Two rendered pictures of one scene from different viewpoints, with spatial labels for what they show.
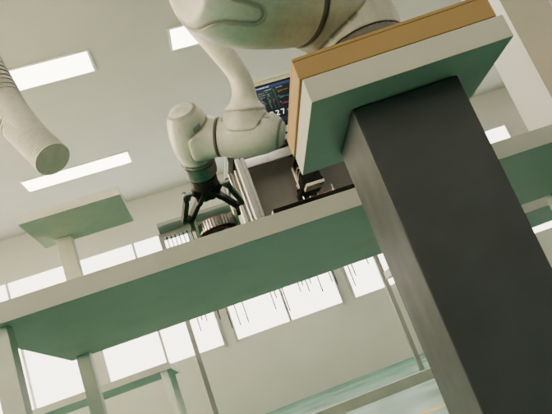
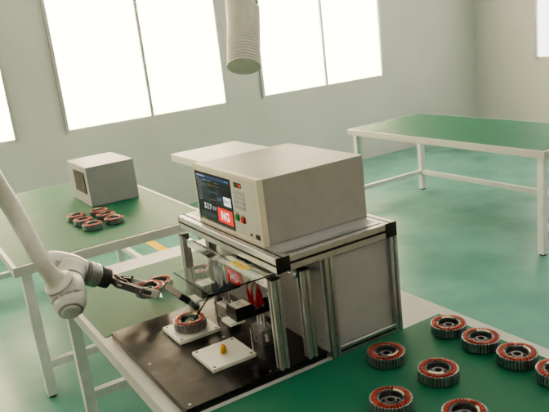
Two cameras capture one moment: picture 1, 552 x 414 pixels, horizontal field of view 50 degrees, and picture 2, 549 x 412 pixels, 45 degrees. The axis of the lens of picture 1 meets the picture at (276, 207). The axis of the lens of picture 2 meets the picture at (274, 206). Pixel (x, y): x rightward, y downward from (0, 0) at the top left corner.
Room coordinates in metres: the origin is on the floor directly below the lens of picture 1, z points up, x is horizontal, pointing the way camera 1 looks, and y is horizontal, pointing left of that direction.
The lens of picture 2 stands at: (1.37, -2.20, 1.73)
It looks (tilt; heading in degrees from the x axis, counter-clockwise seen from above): 15 degrees down; 70
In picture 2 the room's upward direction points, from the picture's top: 7 degrees counter-clockwise
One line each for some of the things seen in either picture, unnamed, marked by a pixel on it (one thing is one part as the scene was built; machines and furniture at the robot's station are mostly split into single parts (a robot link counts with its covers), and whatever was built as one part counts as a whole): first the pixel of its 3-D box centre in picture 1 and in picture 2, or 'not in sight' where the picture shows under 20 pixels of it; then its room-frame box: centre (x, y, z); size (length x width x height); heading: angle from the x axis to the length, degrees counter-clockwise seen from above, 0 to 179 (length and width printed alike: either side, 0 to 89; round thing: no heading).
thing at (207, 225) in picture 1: (218, 226); (149, 289); (1.68, 0.18, 0.83); 0.11 x 0.11 x 0.04
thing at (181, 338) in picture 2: not in sight; (191, 329); (1.75, -0.15, 0.78); 0.15 x 0.15 x 0.01; 10
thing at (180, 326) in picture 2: not in sight; (189, 322); (1.75, -0.15, 0.80); 0.11 x 0.11 x 0.04
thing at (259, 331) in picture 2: not in sight; (262, 333); (1.94, -0.36, 0.80); 0.07 x 0.05 x 0.06; 100
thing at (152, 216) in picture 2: not in sight; (84, 263); (1.54, 2.11, 0.38); 1.85 x 1.10 x 0.75; 100
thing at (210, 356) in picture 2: not in sight; (224, 354); (1.79, -0.38, 0.78); 0.15 x 0.15 x 0.01; 10
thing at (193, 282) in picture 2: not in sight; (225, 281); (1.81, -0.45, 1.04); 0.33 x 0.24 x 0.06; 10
